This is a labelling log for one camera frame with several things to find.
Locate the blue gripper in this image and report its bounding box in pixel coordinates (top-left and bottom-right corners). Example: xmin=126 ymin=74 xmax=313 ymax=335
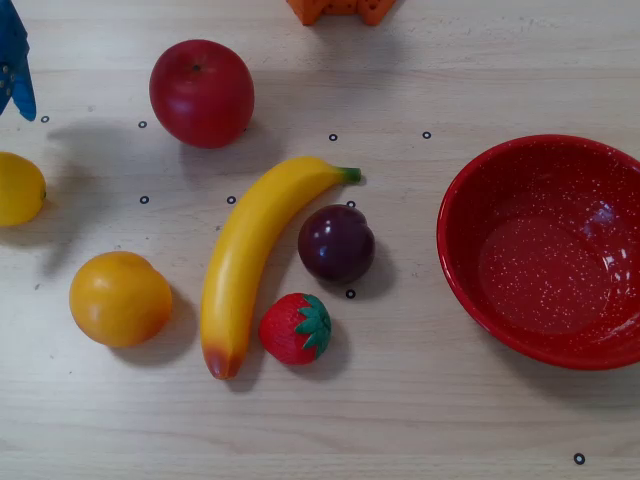
xmin=0 ymin=0 xmax=38 ymax=123

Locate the yellow toy lemon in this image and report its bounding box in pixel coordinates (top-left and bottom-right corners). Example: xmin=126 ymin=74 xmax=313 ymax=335
xmin=0 ymin=151 xmax=48 ymax=228

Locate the orange robot base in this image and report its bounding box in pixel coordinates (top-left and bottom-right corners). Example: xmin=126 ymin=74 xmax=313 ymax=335
xmin=286 ymin=0 xmax=399 ymax=28

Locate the red speckled bowl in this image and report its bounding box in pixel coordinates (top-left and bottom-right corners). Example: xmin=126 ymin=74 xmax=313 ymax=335
xmin=436 ymin=133 xmax=640 ymax=372

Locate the red toy apple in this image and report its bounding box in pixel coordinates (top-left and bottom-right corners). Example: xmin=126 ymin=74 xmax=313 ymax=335
xmin=148 ymin=38 xmax=256 ymax=150

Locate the toy orange fruit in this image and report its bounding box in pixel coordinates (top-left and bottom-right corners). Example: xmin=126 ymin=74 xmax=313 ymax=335
xmin=68 ymin=250 xmax=174 ymax=350

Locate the yellow toy banana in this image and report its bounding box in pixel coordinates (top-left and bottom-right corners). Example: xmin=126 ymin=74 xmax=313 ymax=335
xmin=199 ymin=155 xmax=363 ymax=382

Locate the dark purple toy plum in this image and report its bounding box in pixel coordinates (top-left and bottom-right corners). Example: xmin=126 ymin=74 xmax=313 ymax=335
xmin=297 ymin=203 xmax=377 ymax=284

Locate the red toy strawberry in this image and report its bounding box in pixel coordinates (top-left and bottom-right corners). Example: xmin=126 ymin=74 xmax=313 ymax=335
xmin=257 ymin=292 xmax=333 ymax=367

